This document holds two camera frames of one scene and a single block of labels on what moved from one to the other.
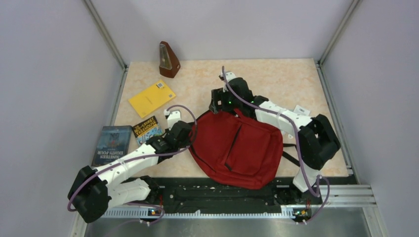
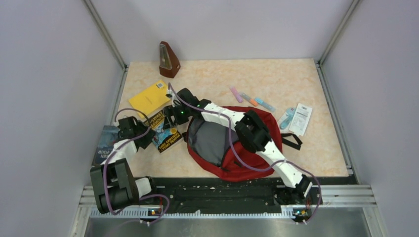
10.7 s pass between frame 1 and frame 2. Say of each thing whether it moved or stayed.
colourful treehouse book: moved
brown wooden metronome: stayed
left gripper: moved
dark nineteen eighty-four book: stayed
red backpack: moved
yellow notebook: stayed
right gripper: moved
